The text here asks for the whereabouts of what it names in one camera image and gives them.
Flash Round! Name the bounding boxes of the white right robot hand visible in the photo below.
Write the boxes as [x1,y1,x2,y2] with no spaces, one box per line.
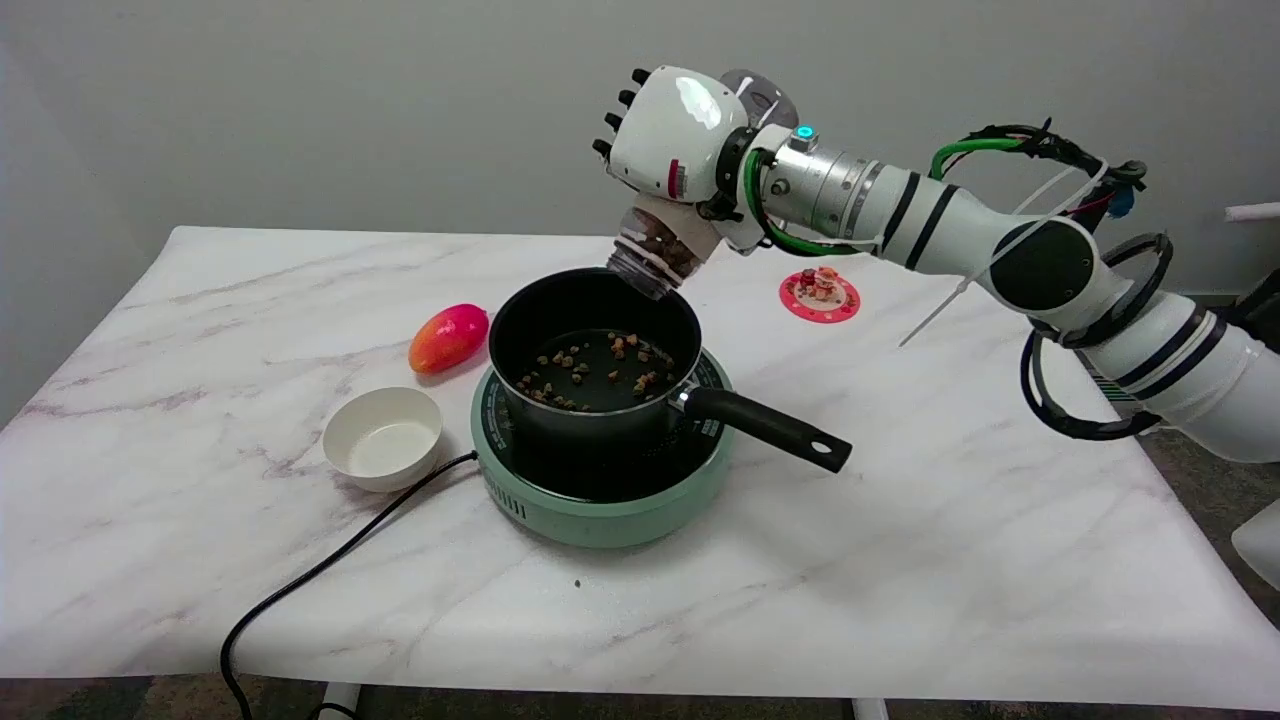
[592,66,758,256]

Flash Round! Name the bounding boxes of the clear bottle with brown pellets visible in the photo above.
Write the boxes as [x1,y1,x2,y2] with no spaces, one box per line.
[606,68,800,302]

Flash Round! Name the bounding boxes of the red coaster with figurine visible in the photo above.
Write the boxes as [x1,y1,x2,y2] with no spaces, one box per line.
[779,266,862,324]

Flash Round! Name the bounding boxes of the brown food pellets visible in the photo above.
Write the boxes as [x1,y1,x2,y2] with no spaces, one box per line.
[515,332,677,412]

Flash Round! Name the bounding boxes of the red orange toy mango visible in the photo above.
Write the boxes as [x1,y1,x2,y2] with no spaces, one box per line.
[408,303,491,376]

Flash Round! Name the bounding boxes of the green induction cooktop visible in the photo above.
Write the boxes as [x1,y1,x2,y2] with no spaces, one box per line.
[471,345,736,550]

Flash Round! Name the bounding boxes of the white empty bowl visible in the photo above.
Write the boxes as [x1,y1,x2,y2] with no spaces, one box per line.
[322,386,444,493]

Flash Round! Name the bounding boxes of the black saucepan with handle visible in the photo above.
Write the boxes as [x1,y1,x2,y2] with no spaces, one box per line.
[488,267,853,475]

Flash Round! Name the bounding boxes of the black power cable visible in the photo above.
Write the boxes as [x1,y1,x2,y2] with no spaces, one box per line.
[220,451,480,720]

